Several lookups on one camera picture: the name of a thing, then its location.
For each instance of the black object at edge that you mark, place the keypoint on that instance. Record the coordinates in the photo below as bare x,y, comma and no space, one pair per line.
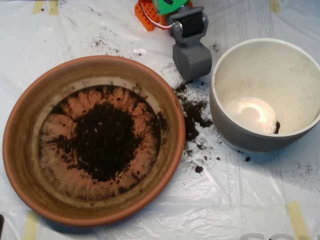
1,223

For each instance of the dark brown debris chunk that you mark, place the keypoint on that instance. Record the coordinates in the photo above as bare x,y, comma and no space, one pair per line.
199,169

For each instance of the beige masking tape strip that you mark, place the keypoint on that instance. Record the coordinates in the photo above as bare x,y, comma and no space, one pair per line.
297,220
275,5
53,7
37,6
31,227

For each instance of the dark soil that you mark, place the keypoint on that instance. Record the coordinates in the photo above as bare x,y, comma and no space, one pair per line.
277,128
105,140

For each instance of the terracotta plant saucer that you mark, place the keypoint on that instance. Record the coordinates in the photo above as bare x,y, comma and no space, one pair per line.
25,175

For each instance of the white ceramic pot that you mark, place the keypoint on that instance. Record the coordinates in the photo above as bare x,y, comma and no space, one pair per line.
262,75

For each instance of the spilled soil pile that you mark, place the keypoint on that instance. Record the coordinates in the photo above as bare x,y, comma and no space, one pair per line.
192,117

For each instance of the clear plastic cover sheet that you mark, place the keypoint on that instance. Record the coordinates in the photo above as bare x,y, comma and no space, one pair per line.
225,200

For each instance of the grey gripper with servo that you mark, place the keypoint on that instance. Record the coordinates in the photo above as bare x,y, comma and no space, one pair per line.
192,58

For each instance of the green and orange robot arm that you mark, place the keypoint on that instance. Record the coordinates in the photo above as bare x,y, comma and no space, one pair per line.
150,15

